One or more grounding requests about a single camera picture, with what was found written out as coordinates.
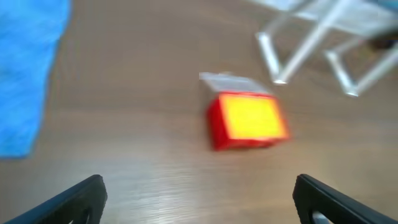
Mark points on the white and blue stand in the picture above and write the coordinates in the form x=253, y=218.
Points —
x=348, y=18

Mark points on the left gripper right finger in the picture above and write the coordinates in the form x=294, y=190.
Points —
x=323, y=199

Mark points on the blue cloth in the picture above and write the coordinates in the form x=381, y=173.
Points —
x=25, y=77

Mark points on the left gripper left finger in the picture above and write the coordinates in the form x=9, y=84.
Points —
x=77, y=199

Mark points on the red and yellow tip box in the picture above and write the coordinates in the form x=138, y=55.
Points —
x=248, y=118

